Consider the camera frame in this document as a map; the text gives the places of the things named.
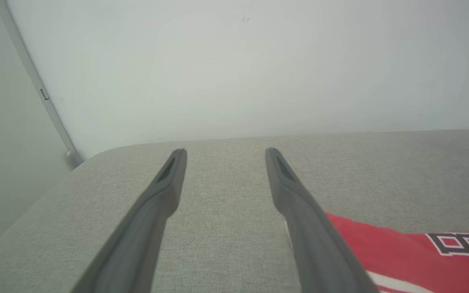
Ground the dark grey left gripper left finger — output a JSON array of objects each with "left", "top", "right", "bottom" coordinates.
[{"left": 72, "top": 148, "right": 188, "bottom": 293}]

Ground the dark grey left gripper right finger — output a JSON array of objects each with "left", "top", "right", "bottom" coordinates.
[{"left": 265, "top": 147, "right": 380, "bottom": 293}]

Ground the red lettered garment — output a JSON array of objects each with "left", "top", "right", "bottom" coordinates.
[{"left": 283, "top": 212, "right": 469, "bottom": 293}]

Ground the grey wall corner strip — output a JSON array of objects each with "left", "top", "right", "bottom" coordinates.
[{"left": 0, "top": 0, "right": 83, "bottom": 168}]

